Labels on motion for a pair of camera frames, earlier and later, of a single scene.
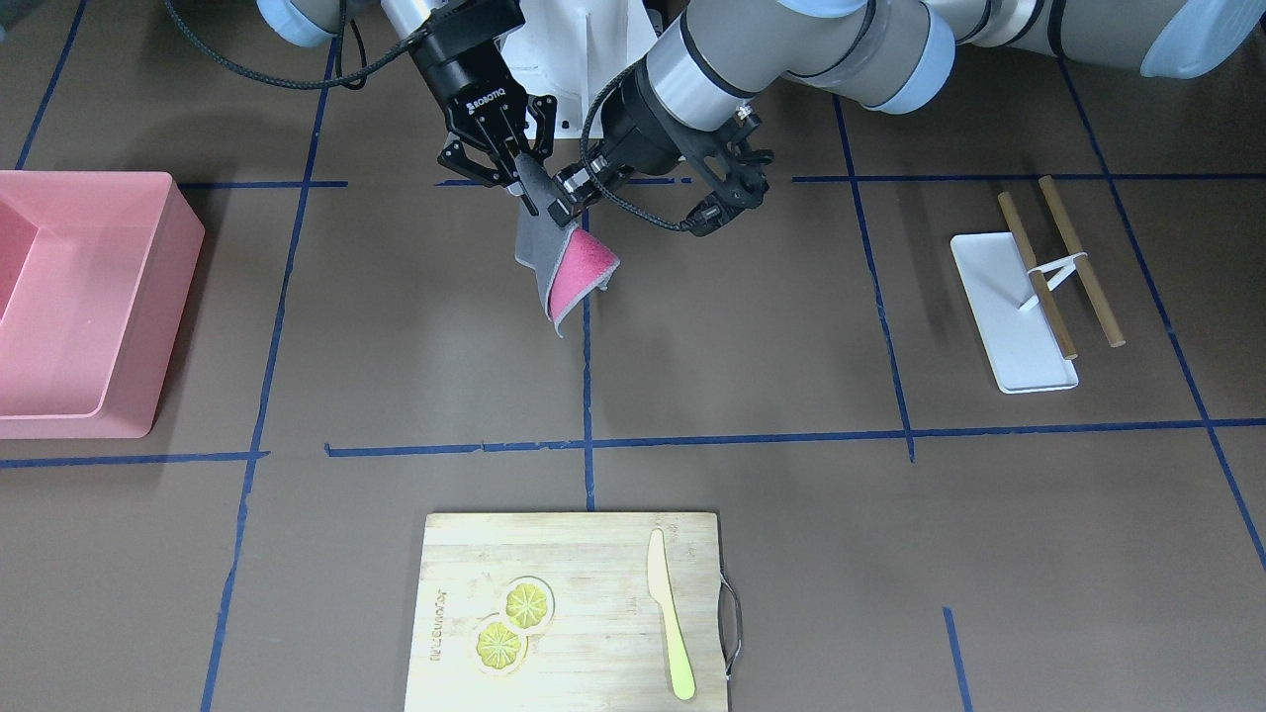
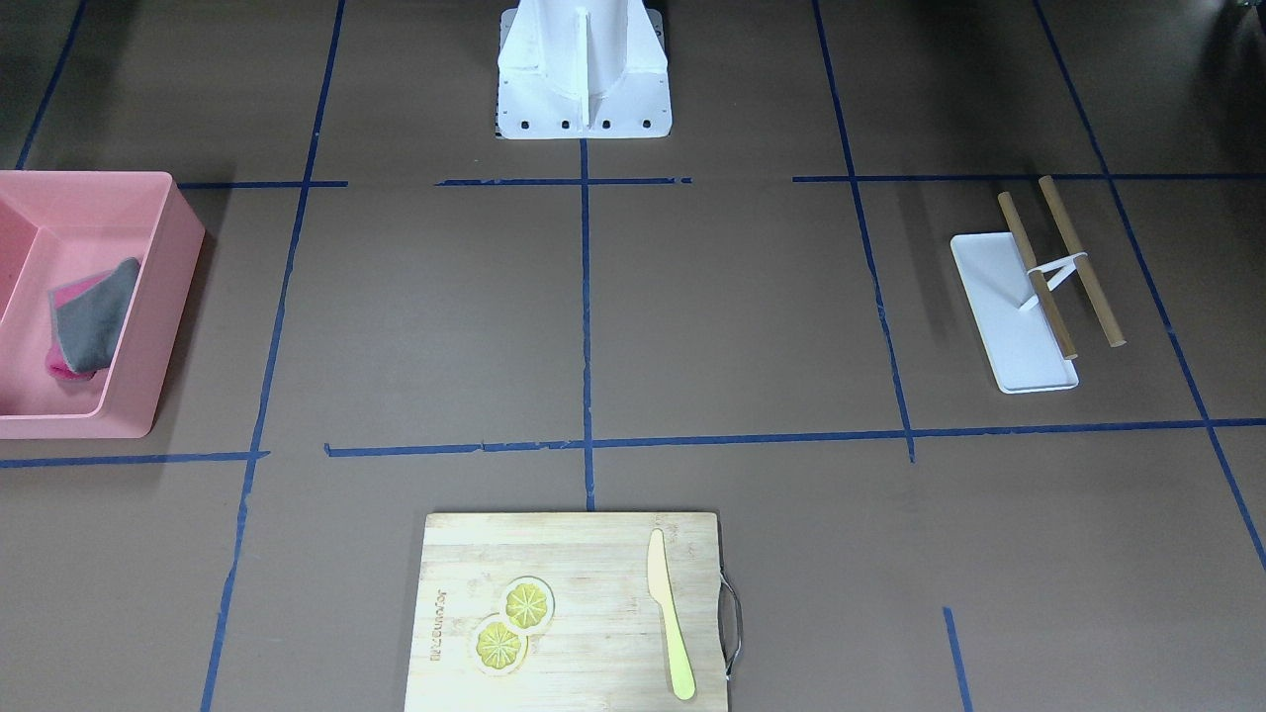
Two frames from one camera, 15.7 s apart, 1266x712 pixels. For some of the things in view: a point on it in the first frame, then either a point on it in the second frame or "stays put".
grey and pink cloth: [569, 259] to [88, 315]
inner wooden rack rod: [1040, 282] stays put
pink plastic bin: [96, 269] stays put
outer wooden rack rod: [1065, 222] stays put
